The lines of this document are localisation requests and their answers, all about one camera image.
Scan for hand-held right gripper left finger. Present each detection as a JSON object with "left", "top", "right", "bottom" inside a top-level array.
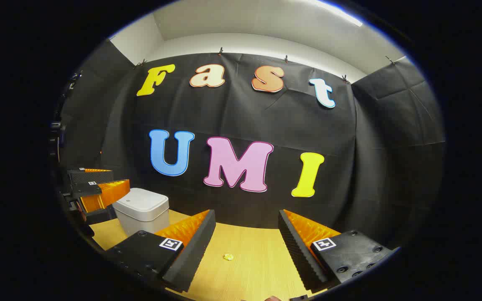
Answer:
[{"left": 106, "top": 209, "right": 216, "bottom": 293}]

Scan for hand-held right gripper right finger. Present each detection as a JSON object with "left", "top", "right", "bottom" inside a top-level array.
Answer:
[{"left": 278, "top": 209, "right": 393, "bottom": 294}]

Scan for grey desktop garbage bin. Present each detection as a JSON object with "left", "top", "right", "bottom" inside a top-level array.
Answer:
[{"left": 112, "top": 188, "right": 170, "bottom": 237}]

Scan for wooden desktop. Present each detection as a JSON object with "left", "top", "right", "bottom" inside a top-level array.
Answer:
[{"left": 90, "top": 209, "right": 329, "bottom": 301}]

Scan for black backdrop cloth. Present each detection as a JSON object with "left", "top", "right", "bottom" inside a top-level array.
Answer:
[{"left": 55, "top": 40, "right": 446, "bottom": 247}]

